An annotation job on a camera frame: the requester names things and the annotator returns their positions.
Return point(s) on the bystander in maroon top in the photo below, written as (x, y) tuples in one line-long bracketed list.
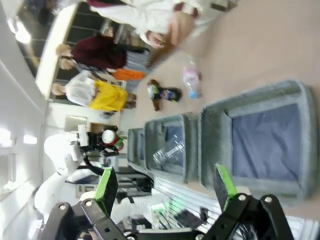
[(100, 52)]

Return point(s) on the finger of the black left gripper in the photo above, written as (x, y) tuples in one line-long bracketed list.
[(108, 148)]

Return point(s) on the person's left hand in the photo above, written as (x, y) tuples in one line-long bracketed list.
[(156, 40)]

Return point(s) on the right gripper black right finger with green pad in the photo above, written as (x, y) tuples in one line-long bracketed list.
[(226, 185)]

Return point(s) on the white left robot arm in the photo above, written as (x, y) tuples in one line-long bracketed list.
[(62, 160)]

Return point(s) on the orange garment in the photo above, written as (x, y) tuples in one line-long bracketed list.
[(128, 74)]

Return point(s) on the medium grey felt basket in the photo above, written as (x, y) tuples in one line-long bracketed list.
[(190, 150)]

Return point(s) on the white slatted rail frame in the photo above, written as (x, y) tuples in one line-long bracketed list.
[(180, 192)]

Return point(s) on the red drink can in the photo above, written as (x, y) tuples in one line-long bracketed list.
[(112, 140)]

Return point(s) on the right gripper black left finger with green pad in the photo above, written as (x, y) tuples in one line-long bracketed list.
[(106, 195)]

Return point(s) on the bystander in yellow shirt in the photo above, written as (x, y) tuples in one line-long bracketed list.
[(110, 97)]

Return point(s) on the dark crushed drink can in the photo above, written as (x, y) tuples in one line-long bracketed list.
[(167, 93)]

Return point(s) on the pink label plastic bottle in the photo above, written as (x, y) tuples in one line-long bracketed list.
[(191, 77)]

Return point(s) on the clear crushed plastic bottle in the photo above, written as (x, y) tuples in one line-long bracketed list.
[(170, 152)]

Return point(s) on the person in white coat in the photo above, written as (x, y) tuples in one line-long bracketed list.
[(150, 15)]

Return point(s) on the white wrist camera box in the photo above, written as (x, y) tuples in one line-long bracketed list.
[(82, 136)]

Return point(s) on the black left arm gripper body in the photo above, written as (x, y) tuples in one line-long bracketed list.
[(95, 141)]

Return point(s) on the small grey felt basket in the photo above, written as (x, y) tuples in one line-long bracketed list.
[(133, 147)]

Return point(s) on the person's right hand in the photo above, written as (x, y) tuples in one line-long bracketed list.
[(181, 26)]

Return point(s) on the black flat device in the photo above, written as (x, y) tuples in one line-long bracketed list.
[(188, 218)]

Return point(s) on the large grey felt basket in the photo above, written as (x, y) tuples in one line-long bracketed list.
[(265, 140)]

